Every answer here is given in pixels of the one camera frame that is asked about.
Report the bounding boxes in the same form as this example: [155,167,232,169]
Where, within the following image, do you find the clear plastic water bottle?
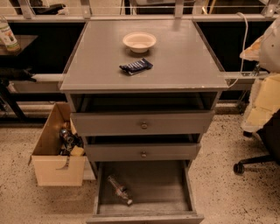
[107,175,133,207]

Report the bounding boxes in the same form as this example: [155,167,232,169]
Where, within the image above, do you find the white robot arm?
[240,17,280,74]

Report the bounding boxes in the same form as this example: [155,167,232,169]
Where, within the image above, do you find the grey drawer cabinet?
[59,19,230,224]

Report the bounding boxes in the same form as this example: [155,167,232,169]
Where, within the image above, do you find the grey top drawer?
[71,111,214,137]

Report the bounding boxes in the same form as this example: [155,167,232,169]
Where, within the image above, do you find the grey drawer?
[71,111,214,137]
[87,160,204,224]
[85,143,201,162]

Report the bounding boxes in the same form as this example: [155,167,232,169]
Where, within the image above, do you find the grey middle drawer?
[85,143,201,162]

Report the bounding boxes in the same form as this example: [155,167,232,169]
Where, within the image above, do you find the grey bottom drawer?
[87,160,204,224]

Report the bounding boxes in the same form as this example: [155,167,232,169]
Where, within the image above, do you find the green labelled bottle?
[0,15,21,52]

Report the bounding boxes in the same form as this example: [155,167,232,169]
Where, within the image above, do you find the dark blue snack packet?
[120,58,153,75]

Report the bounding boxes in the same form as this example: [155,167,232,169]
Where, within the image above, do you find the white paper bowl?
[122,32,157,53]

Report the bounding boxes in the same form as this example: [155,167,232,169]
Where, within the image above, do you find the yellow sponge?
[70,145,85,157]

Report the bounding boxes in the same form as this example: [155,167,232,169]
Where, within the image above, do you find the dark cans in box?
[59,129,83,156]

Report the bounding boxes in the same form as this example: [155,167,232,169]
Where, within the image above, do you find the cardboard box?
[31,102,86,186]

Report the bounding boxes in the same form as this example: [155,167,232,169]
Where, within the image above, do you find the black office chair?
[233,108,280,176]

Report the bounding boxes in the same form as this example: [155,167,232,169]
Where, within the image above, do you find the dark side table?
[0,35,38,122]

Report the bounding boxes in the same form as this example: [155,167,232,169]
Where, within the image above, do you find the white cable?
[227,11,249,89]

